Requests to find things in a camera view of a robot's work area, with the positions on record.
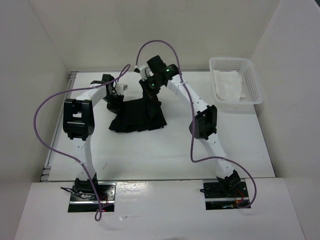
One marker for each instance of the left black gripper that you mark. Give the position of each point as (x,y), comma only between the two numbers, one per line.
(117,107)

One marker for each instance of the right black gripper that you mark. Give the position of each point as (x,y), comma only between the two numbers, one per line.
(147,94)

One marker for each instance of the black pleated skirt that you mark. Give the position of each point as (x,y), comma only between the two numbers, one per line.
(138,115)

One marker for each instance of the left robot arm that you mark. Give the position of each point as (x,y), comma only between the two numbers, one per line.
(79,125)

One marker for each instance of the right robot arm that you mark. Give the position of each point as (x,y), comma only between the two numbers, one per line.
(203,127)

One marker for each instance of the white cloth in basket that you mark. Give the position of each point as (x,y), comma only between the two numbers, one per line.
(228,85)

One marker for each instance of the white plastic basket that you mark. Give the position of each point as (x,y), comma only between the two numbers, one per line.
(250,81)

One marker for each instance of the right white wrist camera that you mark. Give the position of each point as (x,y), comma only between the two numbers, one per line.
(144,71)

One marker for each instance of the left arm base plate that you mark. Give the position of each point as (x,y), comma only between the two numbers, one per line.
(86,201)

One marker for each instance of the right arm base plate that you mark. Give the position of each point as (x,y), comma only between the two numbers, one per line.
(215,199)

